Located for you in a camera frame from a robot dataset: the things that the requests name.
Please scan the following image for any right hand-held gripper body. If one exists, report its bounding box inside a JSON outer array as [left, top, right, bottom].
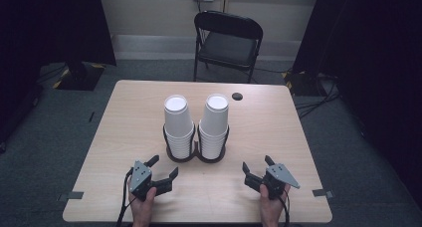
[[263, 162, 302, 201]]

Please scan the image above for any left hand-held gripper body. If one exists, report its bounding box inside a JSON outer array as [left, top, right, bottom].
[[127, 159, 158, 202]]

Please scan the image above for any black double cup holder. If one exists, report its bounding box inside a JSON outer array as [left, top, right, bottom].
[[161, 122, 231, 164]]

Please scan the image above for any stack of white paper cups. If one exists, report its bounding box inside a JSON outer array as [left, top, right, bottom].
[[162, 94, 196, 160], [198, 93, 231, 161]]

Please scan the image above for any person's left hand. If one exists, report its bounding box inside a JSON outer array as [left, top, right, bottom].
[[127, 183, 157, 227]]

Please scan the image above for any person's right hand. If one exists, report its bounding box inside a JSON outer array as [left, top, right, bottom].
[[259, 183, 292, 227]]

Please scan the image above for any grey floor tape piece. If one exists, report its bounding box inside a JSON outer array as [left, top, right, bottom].
[[312, 188, 334, 199], [57, 190, 85, 202]]

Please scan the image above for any black stand base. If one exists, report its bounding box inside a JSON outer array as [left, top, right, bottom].
[[282, 69, 327, 97], [52, 61, 106, 92]]

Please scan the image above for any black folding chair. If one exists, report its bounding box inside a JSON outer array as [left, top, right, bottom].
[[193, 10, 264, 85]]

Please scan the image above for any black curtain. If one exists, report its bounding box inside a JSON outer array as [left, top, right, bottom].
[[292, 0, 422, 208], [0, 0, 117, 145]]

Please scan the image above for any left hand-held gripper cable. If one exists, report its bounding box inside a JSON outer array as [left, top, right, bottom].
[[115, 167, 134, 227]]

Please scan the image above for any hand-held gripper cable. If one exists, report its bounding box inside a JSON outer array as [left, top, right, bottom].
[[115, 167, 134, 227], [278, 190, 292, 227]]

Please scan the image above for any right hand-held gripper cable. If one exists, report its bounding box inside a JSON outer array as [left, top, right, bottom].
[[278, 190, 292, 227]]

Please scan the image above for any black floor cables bundle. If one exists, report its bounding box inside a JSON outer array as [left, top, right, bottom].
[[34, 63, 69, 86], [293, 72, 341, 119]]

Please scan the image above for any thin black floor cable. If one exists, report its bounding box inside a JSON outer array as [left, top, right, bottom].
[[253, 67, 293, 75]]

